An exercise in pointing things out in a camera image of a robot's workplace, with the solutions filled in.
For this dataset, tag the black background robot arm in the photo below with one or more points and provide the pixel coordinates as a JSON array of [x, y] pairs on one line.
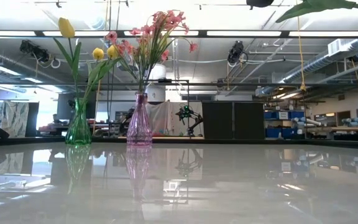
[[186, 113]]

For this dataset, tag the pink glass vase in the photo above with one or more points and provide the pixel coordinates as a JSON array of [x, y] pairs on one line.
[[139, 124]]

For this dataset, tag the green glass vase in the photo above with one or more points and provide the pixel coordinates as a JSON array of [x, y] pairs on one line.
[[78, 130]]

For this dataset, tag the black partition panel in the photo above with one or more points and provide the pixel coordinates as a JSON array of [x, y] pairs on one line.
[[217, 121]]

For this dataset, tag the white cylindrical tank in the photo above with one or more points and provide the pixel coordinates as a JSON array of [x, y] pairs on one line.
[[160, 72]]

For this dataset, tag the blue bin shelving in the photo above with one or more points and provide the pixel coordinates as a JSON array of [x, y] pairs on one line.
[[272, 133]]

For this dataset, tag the cluttered background table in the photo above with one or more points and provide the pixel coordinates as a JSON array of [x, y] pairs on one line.
[[54, 127]]

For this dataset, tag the white patterned panel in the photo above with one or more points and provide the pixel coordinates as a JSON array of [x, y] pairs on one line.
[[8, 118]]

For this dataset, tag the wooden workbench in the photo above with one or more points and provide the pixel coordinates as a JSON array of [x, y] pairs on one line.
[[353, 128]]

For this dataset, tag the dark wall panel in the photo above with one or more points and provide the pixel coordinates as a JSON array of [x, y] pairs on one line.
[[62, 105]]

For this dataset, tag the silver ventilation duct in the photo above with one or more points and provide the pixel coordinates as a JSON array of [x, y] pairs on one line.
[[306, 67]]

